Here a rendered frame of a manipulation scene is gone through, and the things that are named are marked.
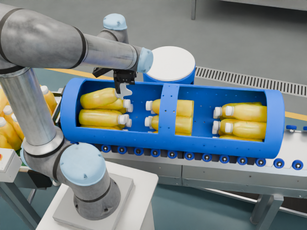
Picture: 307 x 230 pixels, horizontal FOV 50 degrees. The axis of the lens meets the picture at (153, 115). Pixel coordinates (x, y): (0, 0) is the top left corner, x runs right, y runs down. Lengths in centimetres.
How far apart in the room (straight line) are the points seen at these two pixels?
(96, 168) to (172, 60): 98
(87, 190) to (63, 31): 46
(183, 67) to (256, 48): 198
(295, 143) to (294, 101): 154
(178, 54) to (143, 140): 64
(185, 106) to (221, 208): 121
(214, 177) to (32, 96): 94
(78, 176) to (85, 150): 8
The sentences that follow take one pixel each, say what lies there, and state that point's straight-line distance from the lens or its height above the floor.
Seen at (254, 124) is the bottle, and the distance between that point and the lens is 135.
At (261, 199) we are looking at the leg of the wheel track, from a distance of 209.
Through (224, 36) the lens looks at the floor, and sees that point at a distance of 374.
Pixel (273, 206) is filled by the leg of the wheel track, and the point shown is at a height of 55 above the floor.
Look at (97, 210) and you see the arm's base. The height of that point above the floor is 123.
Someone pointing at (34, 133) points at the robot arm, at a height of 149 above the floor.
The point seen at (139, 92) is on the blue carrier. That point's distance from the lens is 152.
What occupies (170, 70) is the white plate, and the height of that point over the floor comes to 104.
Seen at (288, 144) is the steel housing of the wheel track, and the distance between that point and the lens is 160.
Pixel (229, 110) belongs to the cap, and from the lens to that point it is 135.
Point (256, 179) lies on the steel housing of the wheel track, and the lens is 153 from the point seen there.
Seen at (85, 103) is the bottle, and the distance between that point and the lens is 141.
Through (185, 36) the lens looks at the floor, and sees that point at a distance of 371.
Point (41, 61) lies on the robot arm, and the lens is 70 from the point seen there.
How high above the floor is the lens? 216
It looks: 49 degrees down
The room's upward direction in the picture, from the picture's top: 4 degrees counter-clockwise
